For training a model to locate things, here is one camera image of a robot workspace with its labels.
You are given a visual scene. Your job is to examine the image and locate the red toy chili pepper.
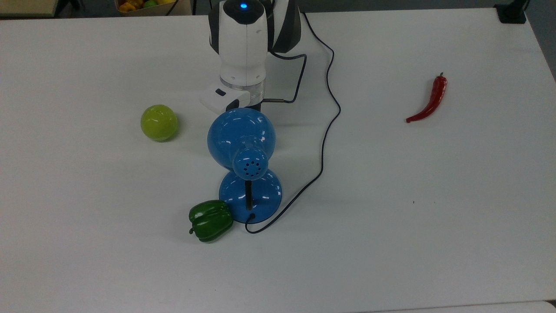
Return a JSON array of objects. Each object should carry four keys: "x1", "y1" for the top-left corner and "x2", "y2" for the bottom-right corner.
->
[{"x1": 406, "y1": 72, "x2": 448, "y2": 124}]

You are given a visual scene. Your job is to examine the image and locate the green toy bell pepper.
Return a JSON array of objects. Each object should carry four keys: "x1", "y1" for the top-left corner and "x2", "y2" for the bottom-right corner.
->
[{"x1": 188, "y1": 200, "x2": 234, "y2": 243}]

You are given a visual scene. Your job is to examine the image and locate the tan wooden board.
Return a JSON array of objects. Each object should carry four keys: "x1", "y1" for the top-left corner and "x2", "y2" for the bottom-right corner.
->
[{"x1": 0, "y1": 0, "x2": 59, "y2": 18}]

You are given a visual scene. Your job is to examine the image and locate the dark robot gripper cable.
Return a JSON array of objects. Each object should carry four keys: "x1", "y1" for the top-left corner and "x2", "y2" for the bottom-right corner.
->
[{"x1": 263, "y1": 51, "x2": 308, "y2": 104}]

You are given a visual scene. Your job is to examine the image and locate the black clamp mount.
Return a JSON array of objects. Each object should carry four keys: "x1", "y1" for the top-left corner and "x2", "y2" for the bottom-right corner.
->
[{"x1": 494, "y1": 0, "x2": 530, "y2": 24}]

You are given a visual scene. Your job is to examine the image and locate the thin black lamp cable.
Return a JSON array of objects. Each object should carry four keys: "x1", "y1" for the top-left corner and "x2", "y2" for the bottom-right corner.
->
[{"x1": 245, "y1": 12, "x2": 341, "y2": 234}]

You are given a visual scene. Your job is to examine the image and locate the blue desk lamp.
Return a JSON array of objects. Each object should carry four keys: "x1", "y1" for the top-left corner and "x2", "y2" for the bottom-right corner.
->
[{"x1": 207, "y1": 108, "x2": 283, "y2": 225}]

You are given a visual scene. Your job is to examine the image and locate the cardboard box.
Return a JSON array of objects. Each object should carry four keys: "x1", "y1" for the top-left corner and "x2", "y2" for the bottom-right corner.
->
[{"x1": 114, "y1": 0, "x2": 193, "y2": 17}]

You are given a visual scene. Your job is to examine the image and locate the yellow-green toy apple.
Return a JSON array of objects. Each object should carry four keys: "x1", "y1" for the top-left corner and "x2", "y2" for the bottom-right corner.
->
[{"x1": 140, "y1": 104, "x2": 179, "y2": 142}]

